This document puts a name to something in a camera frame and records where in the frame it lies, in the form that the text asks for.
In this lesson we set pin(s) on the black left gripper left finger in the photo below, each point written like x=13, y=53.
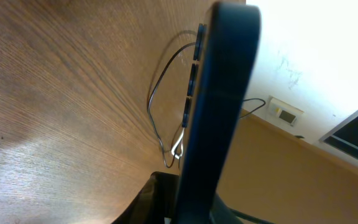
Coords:
x=154, y=204

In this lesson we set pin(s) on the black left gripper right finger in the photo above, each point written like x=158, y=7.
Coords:
x=221, y=214

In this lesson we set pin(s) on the blue Samsung smartphone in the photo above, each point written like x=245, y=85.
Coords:
x=225, y=52

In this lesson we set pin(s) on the white wall socket plate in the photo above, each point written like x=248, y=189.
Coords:
x=284, y=112

